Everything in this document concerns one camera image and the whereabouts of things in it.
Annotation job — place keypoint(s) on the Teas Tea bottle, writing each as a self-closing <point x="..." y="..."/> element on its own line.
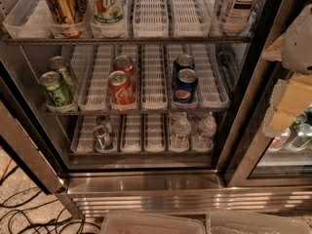
<point x="233" y="15"/>

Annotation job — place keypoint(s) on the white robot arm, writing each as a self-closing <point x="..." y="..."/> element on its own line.
<point x="296" y="50"/>

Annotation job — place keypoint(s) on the clear water bottle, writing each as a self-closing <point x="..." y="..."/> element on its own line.
<point x="204" y="135"/>
<point x="180" y="135"/>

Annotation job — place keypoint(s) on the rear silver blue can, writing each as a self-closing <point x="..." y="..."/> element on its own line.
<point x="105" y="120"/>

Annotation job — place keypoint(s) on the red coca-cola can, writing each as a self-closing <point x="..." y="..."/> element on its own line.
<point x="125" y="63"/>
<point x="120" y="87"/>

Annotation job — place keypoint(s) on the front blue Pepsi can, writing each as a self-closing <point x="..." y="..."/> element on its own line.
<point x="185" y="85"/>

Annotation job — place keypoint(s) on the front silver blue can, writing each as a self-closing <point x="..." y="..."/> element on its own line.
<point x="103" y="140"/>

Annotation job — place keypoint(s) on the front red Coca-Cola can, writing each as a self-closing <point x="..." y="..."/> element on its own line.
<point x="120" y="87"/>

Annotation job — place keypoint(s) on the rear red Coca-Cola can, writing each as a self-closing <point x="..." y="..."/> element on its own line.
<point x="125" y="63"/>

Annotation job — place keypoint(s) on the green soda can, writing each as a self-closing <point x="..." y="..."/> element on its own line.
<point x="62" y="66"/>
<point x="55" y="89"/>

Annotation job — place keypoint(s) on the left clear plastic bin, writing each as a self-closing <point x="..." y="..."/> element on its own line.
<point x="127" y="222"/>

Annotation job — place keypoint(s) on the rear blue Pepsi can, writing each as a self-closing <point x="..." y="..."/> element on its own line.
<point x="182" y="61"/>

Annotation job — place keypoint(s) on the fridge glass door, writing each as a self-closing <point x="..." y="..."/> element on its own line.
<point x="269" y="158"/>

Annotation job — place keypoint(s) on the left clear water bottle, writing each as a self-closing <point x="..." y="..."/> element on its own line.
<point x="180" y="135"/>

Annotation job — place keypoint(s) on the right clear plastic bin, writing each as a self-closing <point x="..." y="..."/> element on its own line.
<point x="226" y="222"/>

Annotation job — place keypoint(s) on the silver blue can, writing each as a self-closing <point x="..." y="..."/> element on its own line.
<point x="103" y="140"/>
<point x="105" y="120"/>

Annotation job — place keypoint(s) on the gold tall can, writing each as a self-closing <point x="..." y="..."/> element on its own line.
<point x="67" y="14"/>

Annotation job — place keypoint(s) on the clear plastic bin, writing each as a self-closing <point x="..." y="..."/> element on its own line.
<point x="226" y="222"/>
<point x="127" y="222"/>

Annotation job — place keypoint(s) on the stainless steel fridge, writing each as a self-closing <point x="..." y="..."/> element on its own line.
<point x="56" y="145"/>

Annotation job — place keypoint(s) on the right clear water bottle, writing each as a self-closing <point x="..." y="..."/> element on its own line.
<point x="204" y="135"/>

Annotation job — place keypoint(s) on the blue pepsi can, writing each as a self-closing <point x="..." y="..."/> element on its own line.
<point x="185" y="85"/>
<point x="182" y="61"/>

